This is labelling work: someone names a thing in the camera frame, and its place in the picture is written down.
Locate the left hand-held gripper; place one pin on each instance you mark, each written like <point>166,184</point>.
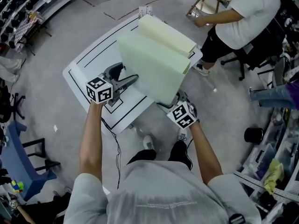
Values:
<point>100,90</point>

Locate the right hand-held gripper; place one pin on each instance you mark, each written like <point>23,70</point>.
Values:
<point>183,115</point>

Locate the pale yellow box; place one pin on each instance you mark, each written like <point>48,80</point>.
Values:
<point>168,34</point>

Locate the person's right forearm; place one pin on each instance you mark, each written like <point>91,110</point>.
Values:
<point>205,155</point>

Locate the person's left forearm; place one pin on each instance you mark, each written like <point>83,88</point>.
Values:
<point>92,146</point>

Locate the small white card holder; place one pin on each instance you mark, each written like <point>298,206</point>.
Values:
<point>145,10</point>

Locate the person's right shoe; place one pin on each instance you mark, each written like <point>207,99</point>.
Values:
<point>182,134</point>

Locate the person's shoe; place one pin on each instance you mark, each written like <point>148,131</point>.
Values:
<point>147,142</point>
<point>182,134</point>

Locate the person's left shoe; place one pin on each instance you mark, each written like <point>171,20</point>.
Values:
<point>147,142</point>

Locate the person's black shorts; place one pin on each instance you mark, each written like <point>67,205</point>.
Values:
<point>180,153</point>

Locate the black waste bin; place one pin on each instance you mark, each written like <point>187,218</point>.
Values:
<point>254,135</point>

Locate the person's grey shirt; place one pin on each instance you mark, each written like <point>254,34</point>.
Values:
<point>163,199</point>

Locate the black office chair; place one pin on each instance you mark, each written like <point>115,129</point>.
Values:
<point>264,59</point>

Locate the round wooden table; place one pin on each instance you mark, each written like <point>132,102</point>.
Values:
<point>208,3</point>

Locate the table with patterned cloth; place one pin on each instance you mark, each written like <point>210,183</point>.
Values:
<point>23,29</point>

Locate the white storage rack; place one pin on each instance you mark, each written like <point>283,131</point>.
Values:
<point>252,183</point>

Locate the black swivel chair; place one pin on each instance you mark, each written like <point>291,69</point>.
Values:
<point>7,101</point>

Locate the row of black bags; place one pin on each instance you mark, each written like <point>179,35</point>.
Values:
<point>16,15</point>

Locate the yellow cloth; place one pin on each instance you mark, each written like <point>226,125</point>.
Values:
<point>274,176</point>

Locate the blue table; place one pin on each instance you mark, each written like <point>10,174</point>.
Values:
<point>21,162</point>

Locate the colourful puzzle cube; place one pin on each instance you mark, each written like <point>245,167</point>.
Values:
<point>17,186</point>

